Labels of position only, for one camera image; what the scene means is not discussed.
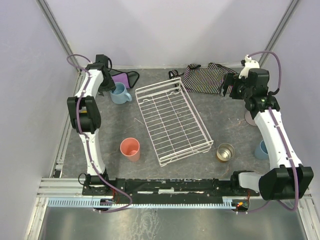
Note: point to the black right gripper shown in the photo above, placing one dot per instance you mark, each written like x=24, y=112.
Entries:
x=229, y=85

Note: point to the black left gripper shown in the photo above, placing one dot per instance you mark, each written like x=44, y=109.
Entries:
x=109, y=83

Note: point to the light blue textured mug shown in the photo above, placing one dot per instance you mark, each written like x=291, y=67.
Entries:
x=120, y=94

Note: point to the lilac textured mug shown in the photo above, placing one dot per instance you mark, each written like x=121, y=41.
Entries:
x=249, y=119

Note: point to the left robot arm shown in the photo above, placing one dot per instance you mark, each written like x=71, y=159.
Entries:
x=86, y=119

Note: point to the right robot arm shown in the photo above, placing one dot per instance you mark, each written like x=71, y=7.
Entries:
x=288, y=178

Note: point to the purple microfiber cloth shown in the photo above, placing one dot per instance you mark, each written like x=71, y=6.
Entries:
x=129, y=79

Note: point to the striped cloth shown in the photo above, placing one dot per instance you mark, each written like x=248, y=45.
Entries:
x=206, y=80

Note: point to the pink plastic cup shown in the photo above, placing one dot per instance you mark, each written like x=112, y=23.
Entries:
x=130, y=148

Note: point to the metal steel cup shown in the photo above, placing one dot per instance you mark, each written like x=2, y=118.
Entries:
x=225, y=152

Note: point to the blue plastic cup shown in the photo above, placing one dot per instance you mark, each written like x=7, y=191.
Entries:
x=261, y=151

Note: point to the white wire dish rack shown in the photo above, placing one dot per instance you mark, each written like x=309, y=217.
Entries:
x=173, y=123

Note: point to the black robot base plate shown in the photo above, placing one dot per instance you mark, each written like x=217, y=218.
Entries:
x=169, y=191

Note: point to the light blue cable duct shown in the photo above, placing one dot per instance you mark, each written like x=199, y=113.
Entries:
x=102, y=203

